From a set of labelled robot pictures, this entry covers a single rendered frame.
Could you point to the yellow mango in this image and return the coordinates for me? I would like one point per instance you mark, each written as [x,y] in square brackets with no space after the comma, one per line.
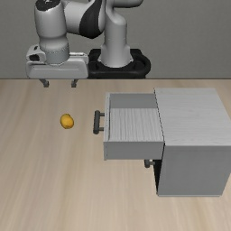
[67,121]

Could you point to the grey open drawer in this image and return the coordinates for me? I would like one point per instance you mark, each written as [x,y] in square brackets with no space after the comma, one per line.
[132,129]

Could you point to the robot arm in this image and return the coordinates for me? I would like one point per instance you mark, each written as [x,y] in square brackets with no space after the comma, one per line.
[114,36]

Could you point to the grey cabinet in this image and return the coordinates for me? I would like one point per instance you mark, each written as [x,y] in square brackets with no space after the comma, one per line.
[192,141]

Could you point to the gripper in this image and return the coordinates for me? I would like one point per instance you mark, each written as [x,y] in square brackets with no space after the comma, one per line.
[57,69]

